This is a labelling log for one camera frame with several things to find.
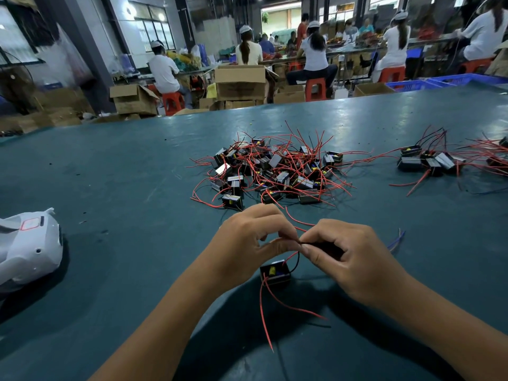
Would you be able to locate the black standing fan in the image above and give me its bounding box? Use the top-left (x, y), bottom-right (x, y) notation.
top-left (0, 63), bottom-right (37, 116)

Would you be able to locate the person's right forearm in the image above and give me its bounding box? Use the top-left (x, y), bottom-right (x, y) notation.
top-left (389, 277), bottom-right (508, 381)

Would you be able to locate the blue plastic crate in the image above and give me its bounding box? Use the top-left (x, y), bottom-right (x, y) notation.
top-left (386, 80), bottom-right (441, 93)
top-left (427, 74), bottom-right (508, 87)

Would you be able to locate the open cardboard box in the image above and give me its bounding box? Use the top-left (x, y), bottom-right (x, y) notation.
top-left (110, 83), bottom-right (161, 116)

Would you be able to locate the large closed cardboard box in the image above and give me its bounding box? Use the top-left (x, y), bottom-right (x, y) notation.
top-left (214, 66), bottom-right (268, 102)

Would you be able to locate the person's right hand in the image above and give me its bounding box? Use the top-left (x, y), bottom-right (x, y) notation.
top-left (300, 219), bottom-right (410, 310)

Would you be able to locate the tilted cardboard box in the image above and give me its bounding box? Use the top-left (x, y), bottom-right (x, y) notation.
top-left (486, 43), bottom-right (508, 78)

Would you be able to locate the low cardboard box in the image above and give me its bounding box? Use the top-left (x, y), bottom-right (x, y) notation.
top-left (273, 85), bottom-right (306, 105)

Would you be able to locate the central pile of wired modules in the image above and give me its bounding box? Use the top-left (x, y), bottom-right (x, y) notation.
top-left (190, 126), bottom-right (374, 227)

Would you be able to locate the red plastic stool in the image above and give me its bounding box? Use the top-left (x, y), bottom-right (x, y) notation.
top-left (379, 67), bottom-right (406, 83)
top-left (161, 93), bottom-right (185, 116)
top-left (305, 78), bottom-right (328, 102)
top-left (462, 59), bottom-right (493, 75)

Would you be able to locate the shallow cardboard box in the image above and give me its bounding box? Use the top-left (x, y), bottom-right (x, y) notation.
top-left (353, 82), bottom-right (395, 97)

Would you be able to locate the white plastic shell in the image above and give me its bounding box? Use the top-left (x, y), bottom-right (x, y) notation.
top-left (0, 207), bottom-right (65, 294)

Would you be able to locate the person's left forearm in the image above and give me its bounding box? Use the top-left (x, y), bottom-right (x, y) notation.
top-left (91, 274), bottom-right (223, 381)

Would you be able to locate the person's left hand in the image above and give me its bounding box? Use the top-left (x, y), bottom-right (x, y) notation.
top-left (194, 204), bottom-right (301, 294)

